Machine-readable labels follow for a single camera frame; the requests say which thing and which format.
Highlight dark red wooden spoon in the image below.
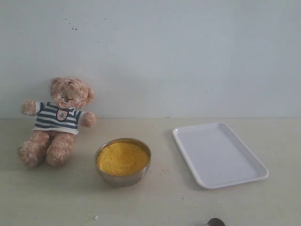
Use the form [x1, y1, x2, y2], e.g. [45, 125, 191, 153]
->
[206, 218, 225, 226]

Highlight plush teddy bear striped shirt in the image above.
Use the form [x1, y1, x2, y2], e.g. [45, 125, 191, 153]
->
[18, 78, 96, 167]

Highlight yellow millet grains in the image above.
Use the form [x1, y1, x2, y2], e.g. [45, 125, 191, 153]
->
[96, 143, 150, 176]

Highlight white rectangular plastic tray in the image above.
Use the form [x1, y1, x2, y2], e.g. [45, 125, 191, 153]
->
[172, 122, 269, 189]

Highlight steel bowl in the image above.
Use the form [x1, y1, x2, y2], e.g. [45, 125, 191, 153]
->
[94, 138, 151, 187]

